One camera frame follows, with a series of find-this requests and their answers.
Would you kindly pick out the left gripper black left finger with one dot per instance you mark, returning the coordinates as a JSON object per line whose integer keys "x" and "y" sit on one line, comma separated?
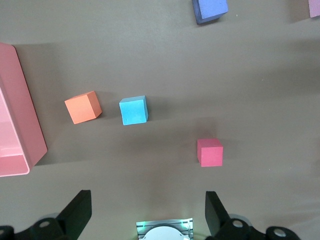
{"x": 72, "y": 217}

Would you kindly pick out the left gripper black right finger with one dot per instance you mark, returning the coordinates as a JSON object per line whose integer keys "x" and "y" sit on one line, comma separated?
{"x": 217, "y": 220}

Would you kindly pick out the light blue foam block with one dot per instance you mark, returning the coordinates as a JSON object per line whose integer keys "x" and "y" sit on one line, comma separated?
{"x": 132, "y": 112}

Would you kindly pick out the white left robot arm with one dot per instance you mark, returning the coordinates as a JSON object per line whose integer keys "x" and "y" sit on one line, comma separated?
{"x": 162, "y": 233}

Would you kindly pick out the red foam block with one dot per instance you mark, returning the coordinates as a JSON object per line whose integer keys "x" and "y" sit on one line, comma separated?
{"x": 211, "y": 156}

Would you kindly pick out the orange foam block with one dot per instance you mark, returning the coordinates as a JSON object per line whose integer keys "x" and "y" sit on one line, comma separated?
{"x": 81, "y": 110}

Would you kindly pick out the pink plastic bin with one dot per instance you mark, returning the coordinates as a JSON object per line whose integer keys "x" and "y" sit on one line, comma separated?
{"x": 25, "y": 112}

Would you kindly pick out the brown table mat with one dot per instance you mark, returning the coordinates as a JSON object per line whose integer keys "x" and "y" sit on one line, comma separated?
{"x": 160, "y": 62}

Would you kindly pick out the purple foam block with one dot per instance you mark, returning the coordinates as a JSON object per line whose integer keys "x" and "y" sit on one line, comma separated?
{"x": 212, "y": 8}

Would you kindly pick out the pink foam block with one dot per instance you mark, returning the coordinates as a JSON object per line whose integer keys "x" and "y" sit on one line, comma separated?
{"x": 315, "y": 7}

